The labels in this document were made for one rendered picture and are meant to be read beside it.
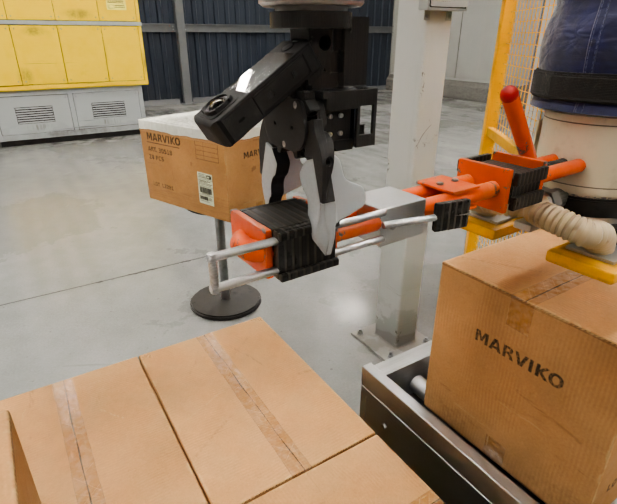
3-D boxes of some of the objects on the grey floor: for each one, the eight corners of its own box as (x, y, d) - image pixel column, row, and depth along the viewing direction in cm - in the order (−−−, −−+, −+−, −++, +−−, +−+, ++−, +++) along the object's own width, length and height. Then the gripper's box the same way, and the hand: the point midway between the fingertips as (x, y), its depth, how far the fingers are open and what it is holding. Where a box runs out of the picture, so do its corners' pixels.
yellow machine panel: (141, 125, 808) (117, -44, 704) (156, 133, 737) (131, -53, 634) (-10, 138, 701) (-65, -58, 597) (-10, 149, 631) (-72, -71, 527)
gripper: (417, 10, 37) (396, 250, 46) (310, 16, 49) (310, 207, 57) (329, 7, 33) (324, 272, 42) (235, 14, 44) (247, 220, 53)
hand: (293, 232), depth 48 cm, fingers closed on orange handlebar, 9 cm apart
